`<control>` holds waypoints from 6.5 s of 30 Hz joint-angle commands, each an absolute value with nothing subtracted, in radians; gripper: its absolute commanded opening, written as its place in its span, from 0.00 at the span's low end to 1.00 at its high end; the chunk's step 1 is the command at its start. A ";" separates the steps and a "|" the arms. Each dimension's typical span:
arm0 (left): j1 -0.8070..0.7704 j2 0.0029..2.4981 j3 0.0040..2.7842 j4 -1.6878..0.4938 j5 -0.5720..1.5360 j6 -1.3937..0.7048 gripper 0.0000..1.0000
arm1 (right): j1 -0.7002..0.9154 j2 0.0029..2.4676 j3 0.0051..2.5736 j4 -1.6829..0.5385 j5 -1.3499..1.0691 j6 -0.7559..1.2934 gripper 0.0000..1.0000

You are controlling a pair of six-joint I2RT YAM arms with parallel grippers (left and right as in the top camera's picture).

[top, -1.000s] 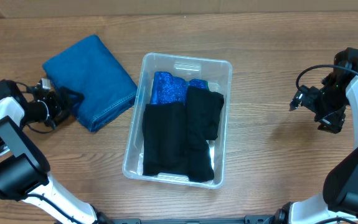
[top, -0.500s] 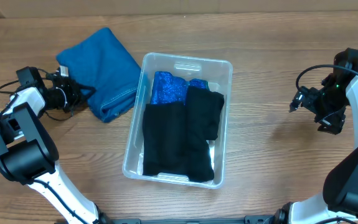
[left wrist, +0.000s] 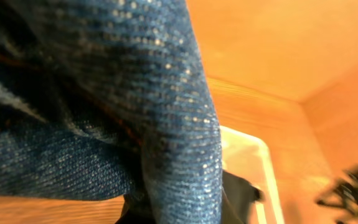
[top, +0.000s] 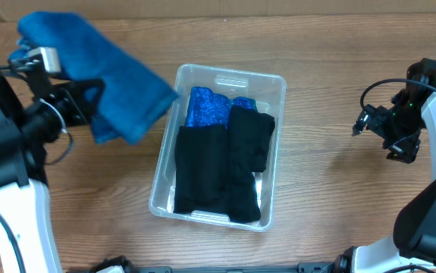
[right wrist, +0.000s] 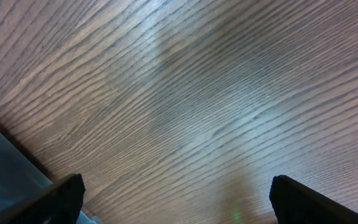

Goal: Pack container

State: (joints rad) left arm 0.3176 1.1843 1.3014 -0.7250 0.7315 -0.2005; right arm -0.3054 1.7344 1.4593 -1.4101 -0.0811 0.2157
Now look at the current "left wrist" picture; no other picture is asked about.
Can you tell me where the black cloth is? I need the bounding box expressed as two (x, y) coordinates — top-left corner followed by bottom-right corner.
(116, 171), (264, 224)

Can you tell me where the blue denim cloth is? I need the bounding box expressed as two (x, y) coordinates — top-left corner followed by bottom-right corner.
(0, 0), (222, 223)

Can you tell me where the clear plastic storage bin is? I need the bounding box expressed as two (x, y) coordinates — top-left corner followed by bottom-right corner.
(220, 126), (285, 224)

